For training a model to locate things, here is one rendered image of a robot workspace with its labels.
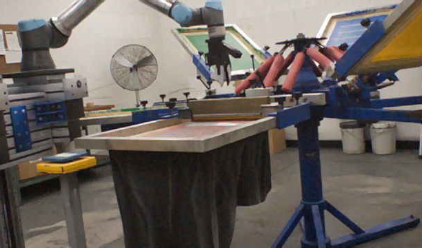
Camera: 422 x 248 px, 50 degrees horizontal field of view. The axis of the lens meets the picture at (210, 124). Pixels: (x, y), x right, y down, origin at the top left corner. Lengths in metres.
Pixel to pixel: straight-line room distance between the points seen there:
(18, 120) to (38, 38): 0.40
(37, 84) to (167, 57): 5.53
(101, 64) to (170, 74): 1.39
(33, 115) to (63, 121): 0.12
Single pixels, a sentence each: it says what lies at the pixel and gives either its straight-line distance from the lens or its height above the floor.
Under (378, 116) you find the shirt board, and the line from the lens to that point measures 2.29.
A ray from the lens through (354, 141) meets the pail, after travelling 5.78.
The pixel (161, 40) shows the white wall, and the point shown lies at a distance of 7.56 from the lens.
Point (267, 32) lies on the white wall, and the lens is 6.51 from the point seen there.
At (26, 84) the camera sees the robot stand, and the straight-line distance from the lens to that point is 2.14.
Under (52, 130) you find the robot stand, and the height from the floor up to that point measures 1.00.
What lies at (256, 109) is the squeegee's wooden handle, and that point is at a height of 1.01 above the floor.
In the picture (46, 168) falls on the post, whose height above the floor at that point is 0.94.
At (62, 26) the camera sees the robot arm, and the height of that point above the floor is 1.45.
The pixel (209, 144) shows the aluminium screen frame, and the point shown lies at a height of 0.97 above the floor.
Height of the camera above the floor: 1.19
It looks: 7 degrees down
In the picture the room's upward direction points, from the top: 6 degrees counter-clockwise
